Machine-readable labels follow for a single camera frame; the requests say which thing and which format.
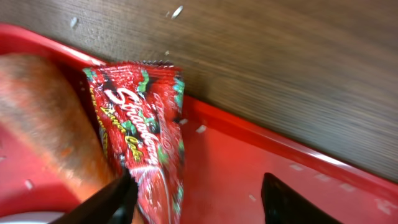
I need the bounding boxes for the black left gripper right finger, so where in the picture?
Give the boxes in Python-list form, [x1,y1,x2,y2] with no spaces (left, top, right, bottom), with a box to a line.
[261,172,340,224]

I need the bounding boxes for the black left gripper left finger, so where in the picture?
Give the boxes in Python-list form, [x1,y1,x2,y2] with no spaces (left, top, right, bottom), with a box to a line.
[50,169,138,224]

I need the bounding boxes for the blue plate with rice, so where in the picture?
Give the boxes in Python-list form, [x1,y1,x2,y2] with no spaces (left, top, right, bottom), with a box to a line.
[0,212,64,224]

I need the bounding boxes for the red snack wrapper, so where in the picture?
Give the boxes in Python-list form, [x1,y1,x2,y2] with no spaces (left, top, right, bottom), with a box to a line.
[83,61,185,223]

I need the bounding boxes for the orange carrot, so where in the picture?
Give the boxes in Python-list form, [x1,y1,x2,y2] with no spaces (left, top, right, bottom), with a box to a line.
[1,54,115,202]

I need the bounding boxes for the red plastic tray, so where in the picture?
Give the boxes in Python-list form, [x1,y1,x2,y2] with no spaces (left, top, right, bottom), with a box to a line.
[0,22,398,224]

